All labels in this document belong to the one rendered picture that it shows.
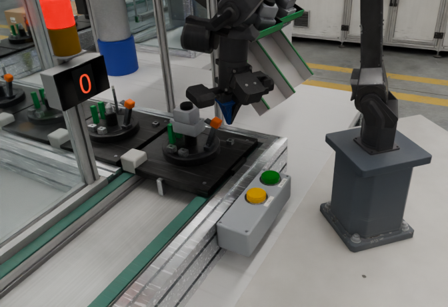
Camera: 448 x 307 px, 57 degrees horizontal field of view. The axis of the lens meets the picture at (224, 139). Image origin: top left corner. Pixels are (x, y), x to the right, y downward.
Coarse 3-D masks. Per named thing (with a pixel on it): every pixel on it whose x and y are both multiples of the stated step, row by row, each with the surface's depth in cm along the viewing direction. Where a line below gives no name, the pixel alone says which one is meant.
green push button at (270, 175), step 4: (264, 172) 89; (268, 172) 89; (272, 172) 89; (276, 172) 89; (264, 176) 88; (268, 176) 88; (272, 176) 88; (276, 176) 88; (264, 180) 87; (268, 180) 87; (272, 180) 87; (276, 180) 87
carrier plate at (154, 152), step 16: (208, 128) 109; (160, 144) 103; (224, 144) 101; (240, 144) 101; (256, 144) 102; (160, 160) 96; (224, 160) 95; (144, 176) 94; (160, 176) 91; (176, 176) 90; (192, 176) 90; (208, 176) 89; (224, 176) 90; (192, 192) 88; (208, 192) 85
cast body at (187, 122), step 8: (184, 104) 93; (192, 104) 93; (176, 112) 93; (184, 112) 92; (192, 112) 92; (176, 120) 94; (184, 120) 93; (192, 120) 93; (200, 120) 94; (176, 128) 95; (184, 128) 94; (192, 128) 93; (200, 128) 95; (192, 136) 94
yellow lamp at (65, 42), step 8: (48, 32) 73; (56, 32) 72; (64, 32) 72; (72, 32) 73; (56, 40) 73; (64, 40) 73; (72, 40) 74; (56, 48) 74; (64, 48) 73; (72, 48) 74; (80, 48) 76; (64, 56) 74
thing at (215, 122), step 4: (208, 120) 92; (212, 120) 90; (216, 120) 90; (220, 120) 91; (208, 124) 92; (212, 124) 91; (216, 124) 90; (220, 124) 91; (212, 128) 92; (216, 128) 91; (212, 132) 92; (216, 132) 93; (208, 136) 93; (212, 136) 93; (208, 140) 94; (212, 140) 94; (208, 144) 94; (212, 144) 95
